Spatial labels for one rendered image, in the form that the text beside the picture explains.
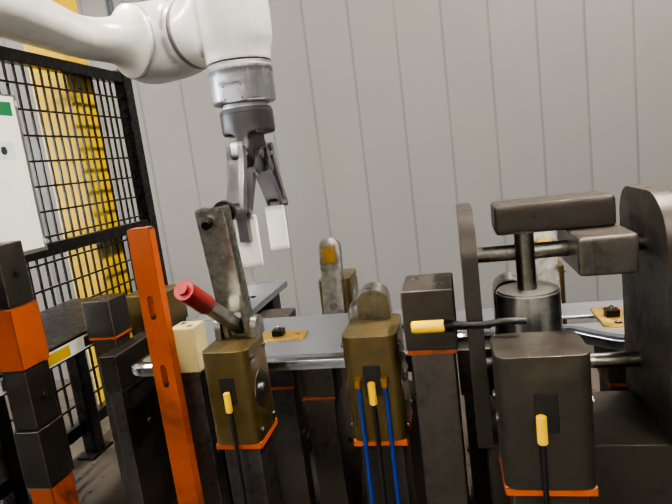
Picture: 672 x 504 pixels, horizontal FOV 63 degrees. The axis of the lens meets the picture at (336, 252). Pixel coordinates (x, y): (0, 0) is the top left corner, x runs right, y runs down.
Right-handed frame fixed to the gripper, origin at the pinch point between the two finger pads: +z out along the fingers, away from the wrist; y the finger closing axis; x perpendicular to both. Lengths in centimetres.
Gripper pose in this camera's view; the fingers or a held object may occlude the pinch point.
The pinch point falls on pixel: (266, 248)
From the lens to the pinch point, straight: 81.5
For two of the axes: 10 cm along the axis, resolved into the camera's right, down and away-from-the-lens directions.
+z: 1.2, 9.8, 1.6
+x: 9.7, -0.9, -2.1
